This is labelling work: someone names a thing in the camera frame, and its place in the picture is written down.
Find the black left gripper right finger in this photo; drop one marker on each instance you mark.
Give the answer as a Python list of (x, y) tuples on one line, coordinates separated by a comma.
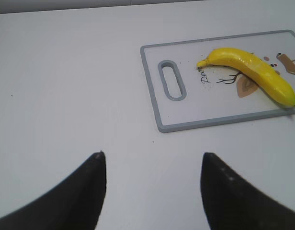
[(232, 203)]

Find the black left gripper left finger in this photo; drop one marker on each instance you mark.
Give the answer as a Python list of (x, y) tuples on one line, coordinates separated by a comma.
[(74, 204)]

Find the white grey-rimmed cutting board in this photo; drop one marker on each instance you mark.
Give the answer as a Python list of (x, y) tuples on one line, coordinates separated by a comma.
[(184, 97)]

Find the yellow plastic banana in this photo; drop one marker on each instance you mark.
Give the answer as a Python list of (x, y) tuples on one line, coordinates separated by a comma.
[(254, 68)]

